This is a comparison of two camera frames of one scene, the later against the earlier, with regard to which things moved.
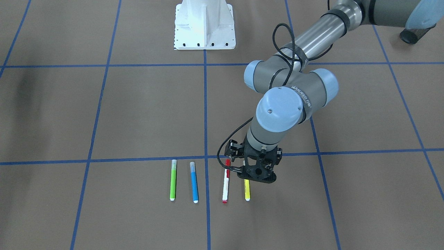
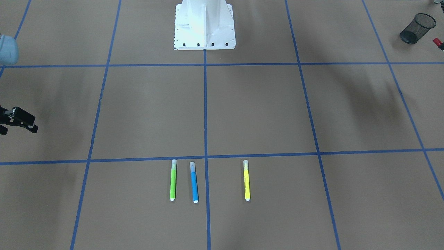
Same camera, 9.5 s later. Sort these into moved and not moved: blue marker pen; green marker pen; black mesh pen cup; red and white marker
Moved: red and white marker
Not moved: blue marker pen; green marker pen; black mesh pen cup
